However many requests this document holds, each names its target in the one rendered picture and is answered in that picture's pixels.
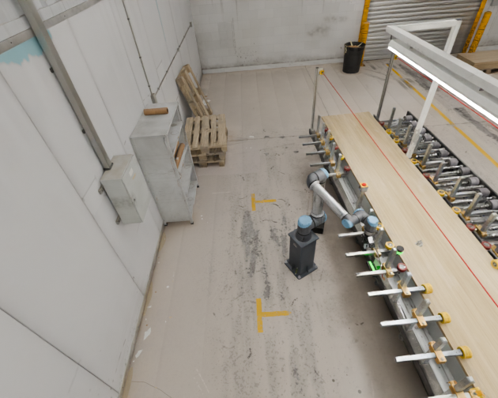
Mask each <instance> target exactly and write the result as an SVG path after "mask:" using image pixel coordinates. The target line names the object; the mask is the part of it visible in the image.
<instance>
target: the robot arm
mask: <svg viewBox="0 0 498 398"><path fill-rule="evenodd" d="M328 177H329V174H328V172H327V170H326V169H324V168H321V169H318V170H317V171H314V172H312V173H310V174H309V175H308V177H307V187H308V188H309V189H310V190H313V191H314V193H313V205H312V210H311V213H310V215H309V216H307V215H303V216H301V217H300V218H299V219H298V222H297V231H296V233H295V236H296V239H297V240H298V241H300V242H308V241H310V240H311V237H312V234H311V229H312V228H314V227H317V226H319V225H320V224H321V223H324V222H325V221H326V214H325V212H324V211H323V202H325V203H326V204H327V205H328V206H329V207H330V209H331V210H332V211H333V212H334V213H335V214H336V215H337V216H338V217H339V218H340V219H341V223H342V225H343V226H344V227H345V228H351V227H353V226H354V225H356V224H358V223H360V222H361V223H363V224H364V225H365V229H364V233H362V234H361V235H362V237H361V238H362V240H363V241H362V245H363V247H364V248H365V249H366V248H368V247H369V248H374V247H375V243H374V240H373V237H372V236H373V235H374V234H375V230H376V228H377V226H378V222H379V221H378V219H377V218H376V217H375V216H370V215H368V214H367V213H366V212H365V211H364V210H362V209H360V208H359V209H357V210H356V211H355V212H354V213H353V214H352V215H350V214H349V213H347V211H346V210H344V209H343V207H341V206H340V205H339V203H337V202H336V201H335V199H333V198H332V196H330V195H329V194H328V192H327V191H326V190H325V182H326V179H327V178H328Z"/></svg>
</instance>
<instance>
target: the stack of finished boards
mask: <svg viewBox="0 0 498 398"><path fill-rule="evenodd" d="M456 58H457V59H459V60H461V61H463V62H465V63H467V64H469V65H471V66H472V67H474V68H476V69H493V68H498V51H482V52H473V53H465V54H457V57H456Z"/></svg>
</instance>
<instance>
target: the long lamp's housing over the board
mask: <svg viewBox="0 0 498 398"><path fill-rule="evenodd" d="M389 47H390V48H392V49H393V50H395V51H397V52H398V53H399V54H401V55H402V56H404V57H405V58H407V59H409V60H410V61H411V62H413V63H414V64H416V65H417V66H419V67H421V68H422V69H423V70H425V71H426V72H428V73H430V74H431V75H432V76H434V77H435V78H437V79H438V80H440V81H442V82H443V83H444V84H445V85H447V86H448V87H450V88H452V89H453V90H455V91H456V92H457V93H459V94H460V95H462V96H464V97H465V98H467V99H468V100H469V101H471V102H472V103H474V104H476V105H477V106H479V107H480V108H481V109H483V110H484V111H486V112H488V113H489V114H490V115H492V116H493V117H495V118H497V119H498V98H497V97H495V96H493V95H492V94H490V93H488V92H486V91H485V90H484V91H479V89H480V87H478V86H476V85H475V84H473V83H472V82H470V81H468V80H467V79H465V78H464V77H461V76H459V75H458V74H457V73H455V72H453V71H451V70H450V69H448V68H447V67H445V66H443V65H441V64H439V63H438V62H436V61H435V60H433V59H431V58H430V57H428V56H426V55H425V54H422V53H421V52H419V51H418V50H416V49H414V48H411V49H410V45H408V44H406V43H404V42H402V41H401V40H400V39H392V40H391V41H390V42H389V43H388V48H387V49H389Z"/></svg>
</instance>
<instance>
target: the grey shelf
mask: <svg viewBox="0 0 498 398"><path fill-rule="evenodd" d="M160 107H167V108H168V114H162V115H144V111H143V113H142V114H141V117H140V118H139V120H138V123H137V125H136V126H135V128H134V131H133V133H132V134H131V135H130V141H131V144H132V145H133V148H134V151H135V153H136V156H137V158H138V161H139V163H140V165H141V169H142V170H143V173H144V175H145V178H146V181H147V183H148V185H149V188H150V190H151V193H152V195H153V198H154V200H155V202H156V204H157V207H158V210H159V212H160V215H161V218H162V220H163V222H164V225H165V226H167V225H168V224H167V223H166V222H177V221H190V222H191V224H194V221H193V219H192V213H193V206H194V200H195V195H196V190H197V187H199V184H198V179H197V175H196V172H195V169H194V163H193V160H192V156H191V151H190V147H189V144H188V140H187V135H186V131H185V128H184V124H183V119H182V115H181V112H180V109H179V103H178V102H170V103H151V104H147V105H146V107H145V109H150V108H160ZM177 110H178V111H177ZM178 113H179V114H178ZM182 128H183V129H182ZM183 135H184V136H183ZM184 138H185V139H184ZM185 141H186V142H185ZM177 142H179V145H180V144H181V143H184V144H185V147H184V150H183V154H182V157H181V160H180V163H179V167H178V169H177V166H176V163H175V158H174V154H175V148H176V145H177ZM178 149H179V147H178ZM178 149H177V152H178ZM187 150H188V151H187ZM177 152H176V154H177ZM188 153H189V154H188ZM176 154H175V156H176ZM170 158H171V159H170ZM173 168H174V169H173ZM192 168H193V170H192ZM193 171H194V173H193ZM195 176H196V177H195ZM180 177H181V178H180ZM178 183H179V184H178Z"/></svg>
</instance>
